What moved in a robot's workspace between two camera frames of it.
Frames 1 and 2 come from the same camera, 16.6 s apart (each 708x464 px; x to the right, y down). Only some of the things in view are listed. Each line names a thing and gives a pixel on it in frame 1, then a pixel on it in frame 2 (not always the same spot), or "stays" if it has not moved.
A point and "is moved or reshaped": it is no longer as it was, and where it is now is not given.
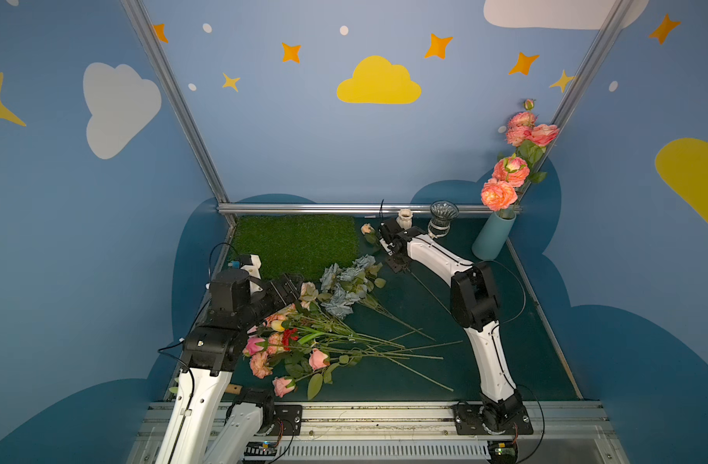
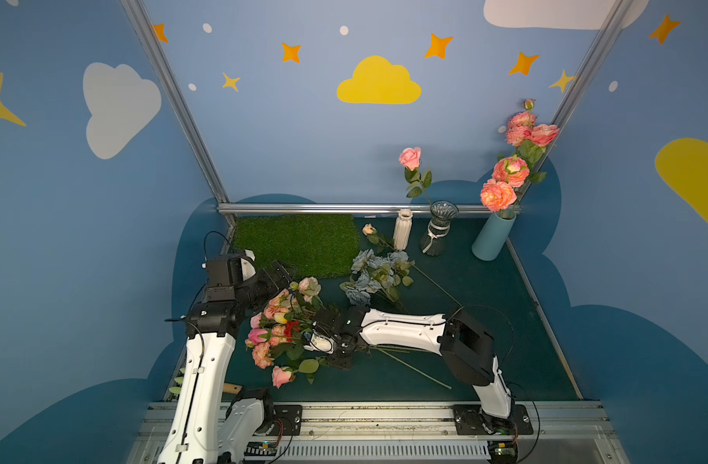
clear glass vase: x=443 y=213 stays
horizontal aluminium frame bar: x=226 y=209 stays
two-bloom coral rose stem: x=498 y=192 stays
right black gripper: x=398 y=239 to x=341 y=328
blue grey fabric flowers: x=349 y=284 is moved or reshaped
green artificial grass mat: x=300 y=245 stays
